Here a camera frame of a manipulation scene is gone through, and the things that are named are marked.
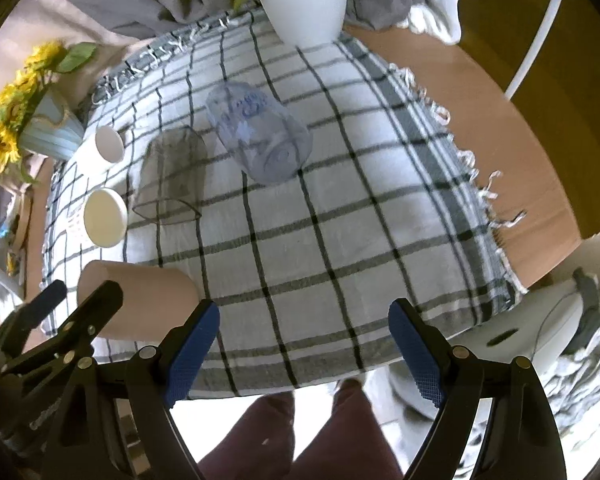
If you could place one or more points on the person's maroon trousers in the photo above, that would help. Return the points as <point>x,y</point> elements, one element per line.
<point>280,435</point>

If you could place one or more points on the white plant pot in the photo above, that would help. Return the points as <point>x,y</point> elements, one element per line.
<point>302,0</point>

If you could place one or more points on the grey clear glass cup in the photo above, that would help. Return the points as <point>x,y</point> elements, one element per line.
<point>172,175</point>

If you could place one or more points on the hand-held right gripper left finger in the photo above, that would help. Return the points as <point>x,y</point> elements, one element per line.
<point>190,360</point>

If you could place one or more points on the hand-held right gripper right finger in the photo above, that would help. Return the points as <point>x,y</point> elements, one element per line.
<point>415,360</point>

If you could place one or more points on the light blue vase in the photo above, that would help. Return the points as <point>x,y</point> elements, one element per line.
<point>55,132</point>

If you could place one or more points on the white metal pole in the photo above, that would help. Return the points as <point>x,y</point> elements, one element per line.
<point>534,35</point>

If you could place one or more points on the white fleece cloth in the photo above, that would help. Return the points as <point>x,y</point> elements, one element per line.
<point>437,15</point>

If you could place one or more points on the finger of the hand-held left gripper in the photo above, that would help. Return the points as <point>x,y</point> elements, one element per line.
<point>44,301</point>
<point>96,305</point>

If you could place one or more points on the wide white cup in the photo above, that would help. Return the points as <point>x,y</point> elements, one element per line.
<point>102,217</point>

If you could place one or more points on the grey and white cloth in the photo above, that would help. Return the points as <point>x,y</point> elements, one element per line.
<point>587,360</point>

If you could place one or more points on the small white cup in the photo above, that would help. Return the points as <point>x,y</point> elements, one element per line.
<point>102,147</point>

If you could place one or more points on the pink cup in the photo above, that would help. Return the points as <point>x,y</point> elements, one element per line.
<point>145,305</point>

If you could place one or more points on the sunflower bouquet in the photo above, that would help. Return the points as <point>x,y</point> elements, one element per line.
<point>10,95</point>

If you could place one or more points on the checked tablecloth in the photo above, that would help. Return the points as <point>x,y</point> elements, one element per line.
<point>360,210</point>

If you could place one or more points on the blue clear glass cup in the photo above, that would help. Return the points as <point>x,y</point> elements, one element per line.
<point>260,132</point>

